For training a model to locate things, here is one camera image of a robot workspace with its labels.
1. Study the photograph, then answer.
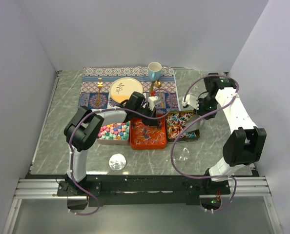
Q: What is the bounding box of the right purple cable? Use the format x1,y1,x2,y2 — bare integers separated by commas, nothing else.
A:
169,75,240,213

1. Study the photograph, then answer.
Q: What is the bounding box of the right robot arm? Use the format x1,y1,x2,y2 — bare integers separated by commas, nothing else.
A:
196,73,267,195

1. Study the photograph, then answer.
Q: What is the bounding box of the aluminium rail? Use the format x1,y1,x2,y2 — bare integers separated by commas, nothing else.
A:
14,176,271,199

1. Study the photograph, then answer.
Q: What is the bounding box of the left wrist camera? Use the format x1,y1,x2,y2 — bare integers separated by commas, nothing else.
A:
147,96,162,110

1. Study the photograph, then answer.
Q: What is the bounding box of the clear jar lid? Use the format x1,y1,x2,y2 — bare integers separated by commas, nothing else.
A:
109,154,126,171

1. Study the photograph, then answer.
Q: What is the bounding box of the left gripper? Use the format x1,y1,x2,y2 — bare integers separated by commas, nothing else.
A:
134,105,159,128

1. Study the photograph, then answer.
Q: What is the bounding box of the cream and orange plate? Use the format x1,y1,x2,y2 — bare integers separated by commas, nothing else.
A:
109,78,143,103

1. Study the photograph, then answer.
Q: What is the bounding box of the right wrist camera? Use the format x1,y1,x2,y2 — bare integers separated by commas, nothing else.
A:
182,94,199,110

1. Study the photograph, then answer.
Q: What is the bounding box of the gold tin of lollipops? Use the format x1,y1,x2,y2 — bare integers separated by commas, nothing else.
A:
165,111,200,143

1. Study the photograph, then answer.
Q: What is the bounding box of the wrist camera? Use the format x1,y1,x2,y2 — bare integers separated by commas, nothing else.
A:
147,96,162,110
182,94,199,110

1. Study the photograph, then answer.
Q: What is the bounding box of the purple cable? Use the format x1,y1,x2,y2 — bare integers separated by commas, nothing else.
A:
66,89,172,216
169,75,240,213

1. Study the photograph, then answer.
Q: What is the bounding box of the orange tin of lollipops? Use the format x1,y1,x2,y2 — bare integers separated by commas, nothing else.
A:
130,118,167,150

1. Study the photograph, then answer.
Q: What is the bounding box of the blue mug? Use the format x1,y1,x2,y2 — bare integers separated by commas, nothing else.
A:
148,62,162,81

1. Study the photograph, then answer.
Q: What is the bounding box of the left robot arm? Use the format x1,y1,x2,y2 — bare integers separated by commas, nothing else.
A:
64,92,161,196

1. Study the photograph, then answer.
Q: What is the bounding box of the silver tin of star candies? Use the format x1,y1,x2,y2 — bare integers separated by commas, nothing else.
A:
97,121,130,145

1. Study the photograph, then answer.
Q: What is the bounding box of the gold spoon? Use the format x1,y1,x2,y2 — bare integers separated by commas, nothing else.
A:
155,80,164,108

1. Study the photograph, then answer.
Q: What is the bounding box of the gold fork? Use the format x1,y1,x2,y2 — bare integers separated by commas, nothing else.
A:
96,77,103,107

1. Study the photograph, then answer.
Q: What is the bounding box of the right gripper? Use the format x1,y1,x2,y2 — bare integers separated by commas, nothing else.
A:
193,96,218,120

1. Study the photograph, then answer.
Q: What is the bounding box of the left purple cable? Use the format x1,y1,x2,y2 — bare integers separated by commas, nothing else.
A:
66,89,172,216

